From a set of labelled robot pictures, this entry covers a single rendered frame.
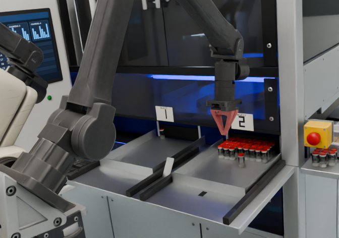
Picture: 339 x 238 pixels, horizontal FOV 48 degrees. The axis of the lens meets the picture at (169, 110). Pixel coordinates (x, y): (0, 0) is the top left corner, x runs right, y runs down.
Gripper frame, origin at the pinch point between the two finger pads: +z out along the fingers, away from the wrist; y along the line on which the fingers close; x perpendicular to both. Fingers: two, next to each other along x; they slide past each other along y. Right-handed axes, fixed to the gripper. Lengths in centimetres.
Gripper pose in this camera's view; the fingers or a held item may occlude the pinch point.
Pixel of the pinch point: (223, 132)
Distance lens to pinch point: 110.2
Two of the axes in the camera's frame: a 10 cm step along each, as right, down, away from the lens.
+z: 0.0, 9.9, 1.2
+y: 5.8, -1.0, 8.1
